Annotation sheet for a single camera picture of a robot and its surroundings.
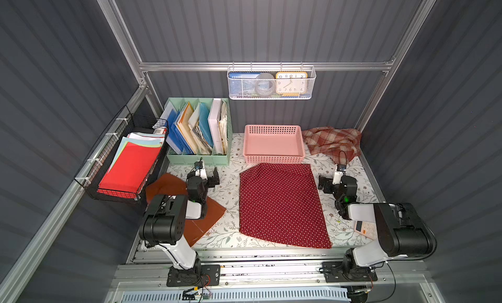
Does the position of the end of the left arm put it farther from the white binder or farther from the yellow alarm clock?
the yellow alarm clock

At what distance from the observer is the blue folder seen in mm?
969

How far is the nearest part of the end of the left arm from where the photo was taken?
0.74 metres

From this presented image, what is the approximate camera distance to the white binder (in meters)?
0.96

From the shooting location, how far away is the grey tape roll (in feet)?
2.85
